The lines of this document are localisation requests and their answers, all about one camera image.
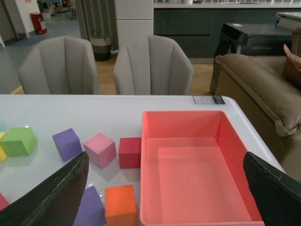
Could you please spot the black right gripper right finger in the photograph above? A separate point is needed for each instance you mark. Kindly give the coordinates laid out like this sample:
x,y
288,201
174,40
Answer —
x,y
277,195

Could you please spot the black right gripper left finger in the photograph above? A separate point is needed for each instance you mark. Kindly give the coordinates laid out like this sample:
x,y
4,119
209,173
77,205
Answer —
x,y
55,201

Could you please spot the purple foam cube near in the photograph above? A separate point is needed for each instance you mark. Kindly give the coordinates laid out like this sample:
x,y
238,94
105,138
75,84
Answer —
x,y
91,211

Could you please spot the purple foam cube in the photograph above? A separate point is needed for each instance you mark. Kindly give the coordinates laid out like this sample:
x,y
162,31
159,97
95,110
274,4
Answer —
x,y
68,144
91,211

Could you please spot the red foam cube left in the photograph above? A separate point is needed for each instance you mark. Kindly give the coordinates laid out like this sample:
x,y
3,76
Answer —
x,y
3,202

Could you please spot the red foam cube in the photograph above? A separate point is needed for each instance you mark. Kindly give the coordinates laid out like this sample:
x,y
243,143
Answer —
x,y
3,202
130,152

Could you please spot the purple foam cube far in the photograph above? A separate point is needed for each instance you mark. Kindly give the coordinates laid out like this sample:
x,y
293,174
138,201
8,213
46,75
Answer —
x,y
68,144

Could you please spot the orange foam cube right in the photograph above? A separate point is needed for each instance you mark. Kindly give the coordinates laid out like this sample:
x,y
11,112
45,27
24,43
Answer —
x,y
120,206

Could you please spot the pink foam cube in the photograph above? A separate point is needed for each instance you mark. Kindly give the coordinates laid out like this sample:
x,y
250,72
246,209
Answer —
x,y
101,150

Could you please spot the yellow foam cube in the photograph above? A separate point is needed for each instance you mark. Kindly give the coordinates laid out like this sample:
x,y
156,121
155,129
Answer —
x,y
3,154

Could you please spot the green foam cube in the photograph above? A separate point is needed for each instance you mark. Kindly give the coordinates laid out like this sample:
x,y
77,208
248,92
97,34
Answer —
x,y
19,141

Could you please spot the pink plastic bin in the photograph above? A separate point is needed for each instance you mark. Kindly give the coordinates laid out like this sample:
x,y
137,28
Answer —
x,y
192,171

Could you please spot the brown sofa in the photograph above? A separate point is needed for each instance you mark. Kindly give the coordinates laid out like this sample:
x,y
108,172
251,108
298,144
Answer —
x,y
271,103

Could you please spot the table label sticker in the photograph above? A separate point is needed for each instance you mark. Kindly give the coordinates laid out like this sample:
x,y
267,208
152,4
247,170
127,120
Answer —
x,y
208,100

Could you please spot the left grey chair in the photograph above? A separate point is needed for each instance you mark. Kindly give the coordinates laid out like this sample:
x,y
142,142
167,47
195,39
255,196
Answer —
x,y
62,66

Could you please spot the grey chair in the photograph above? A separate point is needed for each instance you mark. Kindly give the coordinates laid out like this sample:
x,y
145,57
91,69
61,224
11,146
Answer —
x,y
152,65
62,66

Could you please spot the woven basket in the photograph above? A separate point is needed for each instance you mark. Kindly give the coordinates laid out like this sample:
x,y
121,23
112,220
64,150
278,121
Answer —
x,y
101,45

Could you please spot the right grey chair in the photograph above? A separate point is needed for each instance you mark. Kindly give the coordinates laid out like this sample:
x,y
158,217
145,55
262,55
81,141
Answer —
x,y
152,65

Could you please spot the red box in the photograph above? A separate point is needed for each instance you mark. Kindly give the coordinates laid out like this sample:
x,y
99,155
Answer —
x,y
38,23

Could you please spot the dark kitchen counter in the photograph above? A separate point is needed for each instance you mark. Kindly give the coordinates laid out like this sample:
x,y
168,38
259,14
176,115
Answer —
x,y
196,27

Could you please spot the white cabinet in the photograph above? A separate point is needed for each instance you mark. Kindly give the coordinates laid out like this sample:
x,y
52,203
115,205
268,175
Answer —
x,y
134,18

